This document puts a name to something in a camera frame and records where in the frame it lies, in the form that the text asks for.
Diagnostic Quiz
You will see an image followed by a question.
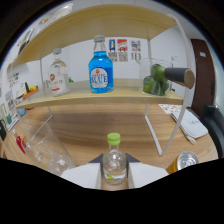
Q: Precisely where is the clear bottle green cap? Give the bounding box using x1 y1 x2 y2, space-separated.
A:
102 132 128 185

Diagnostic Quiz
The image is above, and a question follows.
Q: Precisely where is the yellow drink can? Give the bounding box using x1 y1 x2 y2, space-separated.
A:
165 150 200 175

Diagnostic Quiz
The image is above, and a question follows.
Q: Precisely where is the red liquid bottle white cap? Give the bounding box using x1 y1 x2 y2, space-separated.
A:
12 129 27 155

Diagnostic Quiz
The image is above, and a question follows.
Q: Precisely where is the clear drinking glass with ice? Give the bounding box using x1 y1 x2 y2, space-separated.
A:
18 121 77 177

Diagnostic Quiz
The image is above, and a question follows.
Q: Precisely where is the white fabric pouch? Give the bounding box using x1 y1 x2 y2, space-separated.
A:
170 109 209 140

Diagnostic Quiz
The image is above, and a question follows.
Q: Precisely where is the orange patterned card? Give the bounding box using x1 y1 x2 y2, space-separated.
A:
158 103 183 115

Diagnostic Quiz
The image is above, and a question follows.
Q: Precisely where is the white wooden two-tier rack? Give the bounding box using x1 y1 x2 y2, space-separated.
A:
6 3 195 157

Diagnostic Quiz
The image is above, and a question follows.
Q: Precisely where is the glass jar of limes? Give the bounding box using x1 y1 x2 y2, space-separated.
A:
138 58 174 98

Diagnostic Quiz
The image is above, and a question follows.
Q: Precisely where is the clear bottle red label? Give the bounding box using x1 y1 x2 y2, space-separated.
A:
48 47 70 97

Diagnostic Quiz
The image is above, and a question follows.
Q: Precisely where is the orange storage basket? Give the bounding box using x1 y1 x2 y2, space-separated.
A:
23 84 40 100

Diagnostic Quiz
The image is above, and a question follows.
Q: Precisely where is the dark wooden muddler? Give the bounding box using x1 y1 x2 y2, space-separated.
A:
163 66 196 90

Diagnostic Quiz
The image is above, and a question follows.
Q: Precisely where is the blue liquid bottle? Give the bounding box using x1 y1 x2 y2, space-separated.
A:
88 35 115 94

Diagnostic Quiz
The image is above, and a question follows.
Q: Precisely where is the brown door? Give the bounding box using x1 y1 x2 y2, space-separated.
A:
189 38 217 118

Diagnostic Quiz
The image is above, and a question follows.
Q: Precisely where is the black yellow snack bag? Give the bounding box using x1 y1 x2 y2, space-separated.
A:
18 28 36 54

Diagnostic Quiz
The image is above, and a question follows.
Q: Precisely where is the multicolour wall poster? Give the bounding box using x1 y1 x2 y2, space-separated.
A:
130 40 142 62

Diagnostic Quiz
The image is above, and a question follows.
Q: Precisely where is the red wall poster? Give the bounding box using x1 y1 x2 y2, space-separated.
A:
117 38 129 63

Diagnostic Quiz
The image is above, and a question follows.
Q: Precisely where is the blue yellow wall poster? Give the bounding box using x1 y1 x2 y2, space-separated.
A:
108 38 117 62

